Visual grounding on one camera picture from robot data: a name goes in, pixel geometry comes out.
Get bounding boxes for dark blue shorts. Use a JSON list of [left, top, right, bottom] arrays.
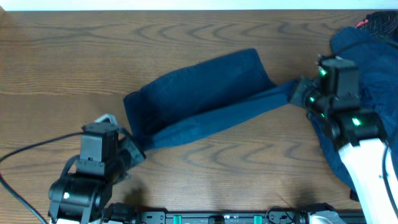
[[123, 49, 297, 150]]

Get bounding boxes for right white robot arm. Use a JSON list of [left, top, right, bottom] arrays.
[[290, 78, 397, 223]]

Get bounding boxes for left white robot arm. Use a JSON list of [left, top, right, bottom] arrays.
[[48, 128, 146, 223]]

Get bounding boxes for dark blue clothes pile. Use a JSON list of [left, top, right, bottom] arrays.
[[307, 26, 398, 200]]

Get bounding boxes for black patterned garment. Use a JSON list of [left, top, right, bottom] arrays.
[[355, 11, 397, 48]]

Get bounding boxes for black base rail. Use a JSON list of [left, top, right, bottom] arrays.
[[102, 202, 364, 224]]

